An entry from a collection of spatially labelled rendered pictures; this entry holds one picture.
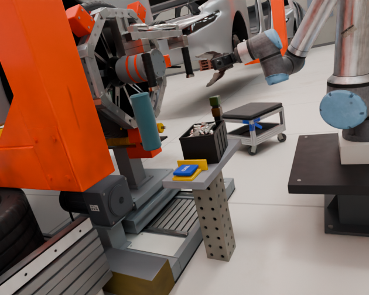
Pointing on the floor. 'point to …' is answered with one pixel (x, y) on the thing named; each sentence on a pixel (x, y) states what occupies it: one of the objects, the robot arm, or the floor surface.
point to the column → (215, 219)
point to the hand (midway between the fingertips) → (200, 72)
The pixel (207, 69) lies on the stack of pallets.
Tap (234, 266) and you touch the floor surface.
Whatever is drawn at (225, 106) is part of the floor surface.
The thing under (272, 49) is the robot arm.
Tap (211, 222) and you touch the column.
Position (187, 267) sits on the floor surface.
